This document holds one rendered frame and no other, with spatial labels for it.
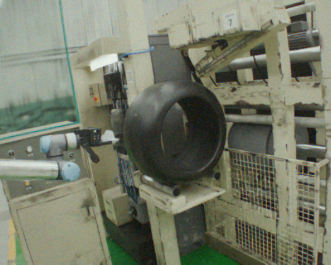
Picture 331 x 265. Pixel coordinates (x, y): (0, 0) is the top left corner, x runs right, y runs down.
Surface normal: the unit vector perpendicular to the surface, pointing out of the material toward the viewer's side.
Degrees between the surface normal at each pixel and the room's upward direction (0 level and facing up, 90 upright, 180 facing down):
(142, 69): 90
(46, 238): 90
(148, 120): 70
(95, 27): 90
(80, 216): 90
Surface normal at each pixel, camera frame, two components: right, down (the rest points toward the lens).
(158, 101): -0.11, -0.40
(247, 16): 0.54, 0.07
